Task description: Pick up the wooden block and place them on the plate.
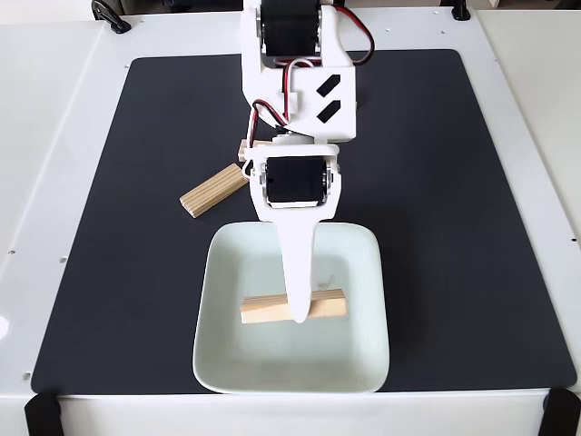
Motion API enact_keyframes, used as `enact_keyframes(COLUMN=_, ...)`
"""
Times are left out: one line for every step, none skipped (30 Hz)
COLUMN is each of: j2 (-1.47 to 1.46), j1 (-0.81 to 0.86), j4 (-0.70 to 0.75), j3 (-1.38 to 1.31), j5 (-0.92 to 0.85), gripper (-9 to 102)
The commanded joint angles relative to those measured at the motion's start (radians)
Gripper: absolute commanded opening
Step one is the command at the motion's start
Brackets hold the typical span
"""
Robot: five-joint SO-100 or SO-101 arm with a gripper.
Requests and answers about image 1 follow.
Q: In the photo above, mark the wooden block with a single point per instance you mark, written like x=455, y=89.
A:
x=243, y=152
x=209, y=193
x=263, y=311

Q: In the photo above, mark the pale green square plate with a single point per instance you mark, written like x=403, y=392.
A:
x=363, y=272

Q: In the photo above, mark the black table mat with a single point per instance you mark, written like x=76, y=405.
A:
x=136, y=272

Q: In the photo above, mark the black table clamp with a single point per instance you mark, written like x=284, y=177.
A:
x=111, y=16
x=460, y=10

